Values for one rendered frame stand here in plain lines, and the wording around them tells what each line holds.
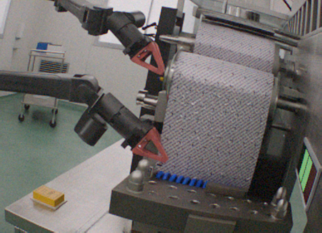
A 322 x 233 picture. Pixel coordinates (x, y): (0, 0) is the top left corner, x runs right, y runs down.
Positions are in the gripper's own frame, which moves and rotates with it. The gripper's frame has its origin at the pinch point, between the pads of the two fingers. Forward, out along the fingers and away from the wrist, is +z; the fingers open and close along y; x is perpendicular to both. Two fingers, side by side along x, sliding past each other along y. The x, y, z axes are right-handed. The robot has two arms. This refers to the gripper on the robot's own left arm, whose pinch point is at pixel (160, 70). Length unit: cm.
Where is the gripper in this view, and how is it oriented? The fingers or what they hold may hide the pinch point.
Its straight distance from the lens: 113.8
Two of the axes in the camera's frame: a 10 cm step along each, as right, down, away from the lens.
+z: 6.4, 7.6, -1.0
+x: 7.3, -6.5, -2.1
